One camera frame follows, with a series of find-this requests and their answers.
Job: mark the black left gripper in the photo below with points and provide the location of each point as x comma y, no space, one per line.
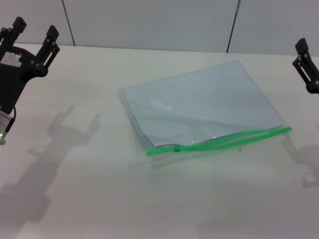
12,74

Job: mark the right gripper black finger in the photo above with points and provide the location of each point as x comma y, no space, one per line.
305,67

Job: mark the clear document bag green zipper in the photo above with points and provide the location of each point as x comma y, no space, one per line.
199,99

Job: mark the green zipper slider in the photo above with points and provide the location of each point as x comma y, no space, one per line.
177,150

